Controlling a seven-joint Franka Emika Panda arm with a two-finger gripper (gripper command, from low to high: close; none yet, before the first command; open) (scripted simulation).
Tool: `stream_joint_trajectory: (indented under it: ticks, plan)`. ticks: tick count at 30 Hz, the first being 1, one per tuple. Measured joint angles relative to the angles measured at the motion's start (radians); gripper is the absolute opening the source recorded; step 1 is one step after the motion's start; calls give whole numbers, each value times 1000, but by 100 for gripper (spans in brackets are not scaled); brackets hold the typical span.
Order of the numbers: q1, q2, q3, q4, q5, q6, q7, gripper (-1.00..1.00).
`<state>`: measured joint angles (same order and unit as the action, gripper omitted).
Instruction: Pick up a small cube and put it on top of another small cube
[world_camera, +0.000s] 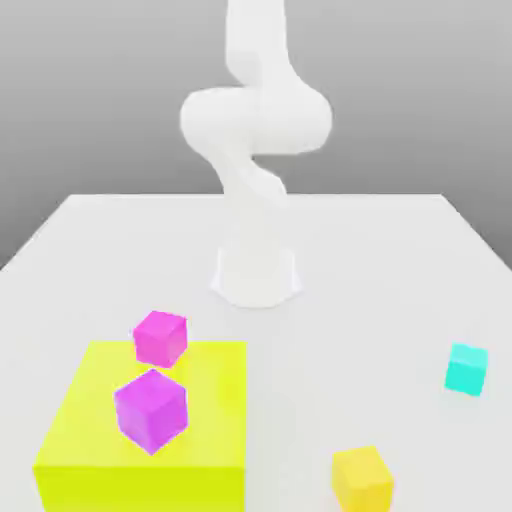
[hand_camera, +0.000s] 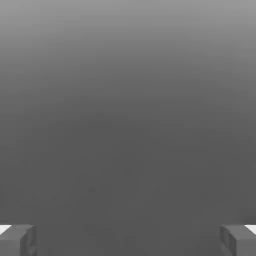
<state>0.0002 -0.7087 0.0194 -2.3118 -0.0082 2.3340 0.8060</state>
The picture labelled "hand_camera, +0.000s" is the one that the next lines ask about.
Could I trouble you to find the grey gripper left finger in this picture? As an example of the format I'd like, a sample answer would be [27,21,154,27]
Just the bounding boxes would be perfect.
[0,223,38,256]

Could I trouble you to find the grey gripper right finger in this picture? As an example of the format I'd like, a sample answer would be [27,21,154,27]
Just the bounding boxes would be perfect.
[219,224,256,256]

